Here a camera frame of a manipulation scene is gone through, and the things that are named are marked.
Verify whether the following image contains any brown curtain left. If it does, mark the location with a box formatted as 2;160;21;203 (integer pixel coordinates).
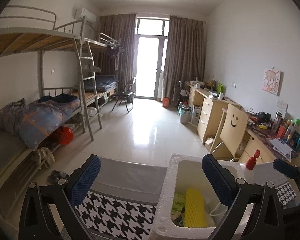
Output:
97;13;136;91

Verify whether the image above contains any white foam box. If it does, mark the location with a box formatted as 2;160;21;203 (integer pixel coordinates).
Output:
149;154;228;239

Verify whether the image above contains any wall picture canvas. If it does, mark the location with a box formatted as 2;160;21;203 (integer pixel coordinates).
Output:
262;68;281;95

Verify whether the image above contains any wooden desk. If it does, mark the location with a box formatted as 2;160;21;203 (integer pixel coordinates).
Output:
186;82;299;164

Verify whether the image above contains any wooden smiley chair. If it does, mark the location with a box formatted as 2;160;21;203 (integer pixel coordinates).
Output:
210;104;248;161

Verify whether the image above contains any houndstooth tablecloth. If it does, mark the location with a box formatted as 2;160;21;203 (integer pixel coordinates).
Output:
59;154;300;240

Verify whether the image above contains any brown curtain right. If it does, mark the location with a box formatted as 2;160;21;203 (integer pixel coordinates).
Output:
162;16;205;99

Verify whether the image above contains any black folding chair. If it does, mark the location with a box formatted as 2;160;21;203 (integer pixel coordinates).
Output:
111;77;136;113

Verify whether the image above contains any green tissue pack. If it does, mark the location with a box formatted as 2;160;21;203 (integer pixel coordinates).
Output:
171;193;186;221

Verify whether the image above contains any blue patterned quilt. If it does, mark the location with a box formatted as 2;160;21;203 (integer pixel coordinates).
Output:
0;93;81;150

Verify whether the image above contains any red bag under bed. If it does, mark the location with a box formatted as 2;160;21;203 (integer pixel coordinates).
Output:
53;126;74;145

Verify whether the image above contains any white air conditioner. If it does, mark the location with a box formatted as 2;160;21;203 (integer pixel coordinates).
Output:
75;8;97;23

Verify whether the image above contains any teal bottle on desk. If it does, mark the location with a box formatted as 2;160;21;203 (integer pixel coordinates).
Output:
295;136;300;153

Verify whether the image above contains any white waste bin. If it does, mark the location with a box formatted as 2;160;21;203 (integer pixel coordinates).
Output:
179;105;192;125

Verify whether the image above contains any brown curtain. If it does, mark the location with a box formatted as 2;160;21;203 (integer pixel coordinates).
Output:
162;16;205;99
97;13;136;91

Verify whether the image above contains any yellow sponge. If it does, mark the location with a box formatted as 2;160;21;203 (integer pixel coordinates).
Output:
184;188;207;228

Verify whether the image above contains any orange bag on floor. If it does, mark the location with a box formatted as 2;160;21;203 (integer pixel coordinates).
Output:
162;97;170;108

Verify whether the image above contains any white red-capped squeeze bottle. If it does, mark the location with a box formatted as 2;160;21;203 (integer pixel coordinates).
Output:
240;150;260;184

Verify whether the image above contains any metal bunk bed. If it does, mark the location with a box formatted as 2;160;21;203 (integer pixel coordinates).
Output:
0;4;123;230

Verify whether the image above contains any blue face mask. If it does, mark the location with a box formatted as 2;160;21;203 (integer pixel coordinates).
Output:
207;198;228;224

